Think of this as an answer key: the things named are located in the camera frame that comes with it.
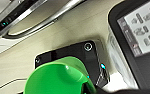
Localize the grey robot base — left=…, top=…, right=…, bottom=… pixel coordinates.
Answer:
left=34, top=39, right=110, bottom=89

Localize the grey bin black lid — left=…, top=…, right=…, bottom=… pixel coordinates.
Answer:
left=106, top=0, right=150, bottom=93

